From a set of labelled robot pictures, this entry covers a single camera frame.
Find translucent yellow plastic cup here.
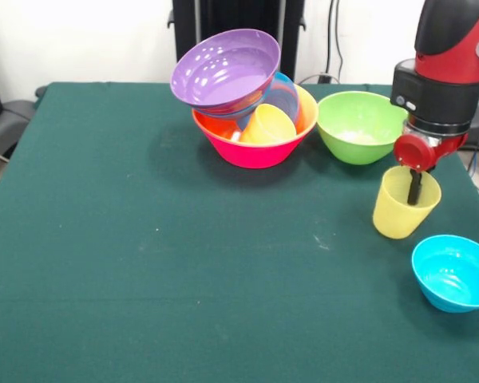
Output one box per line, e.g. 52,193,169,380
372,165,442,240

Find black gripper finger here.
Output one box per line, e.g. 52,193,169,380
406,170,424,207

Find small cyan plastic bowl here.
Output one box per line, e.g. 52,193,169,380
411,235,479,314

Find translucent blue ribbed bowl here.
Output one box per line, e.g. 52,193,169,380
239,71,300,131

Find black hanging cable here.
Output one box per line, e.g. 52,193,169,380
297,0,345,85

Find yellow-orange plastic cup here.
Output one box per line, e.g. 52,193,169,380
239,103,298,145

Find purple plastic bowl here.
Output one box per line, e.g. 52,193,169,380
169,28,283,111

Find dark green tablecloth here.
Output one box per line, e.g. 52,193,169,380
0,81,479,383

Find large blue plastic bowl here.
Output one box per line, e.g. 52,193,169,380
191,95,272,120

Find large orange plastic bowl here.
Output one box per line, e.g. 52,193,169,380
193,85,319,147

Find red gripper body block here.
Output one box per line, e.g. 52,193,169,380
393,133,468,173

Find green plastic bowl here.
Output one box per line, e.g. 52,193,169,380
316,90,409,166

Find black office chair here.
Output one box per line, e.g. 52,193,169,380
0,85,49,163

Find large pink plastic bowl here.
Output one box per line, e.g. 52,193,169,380
191,108,319,170

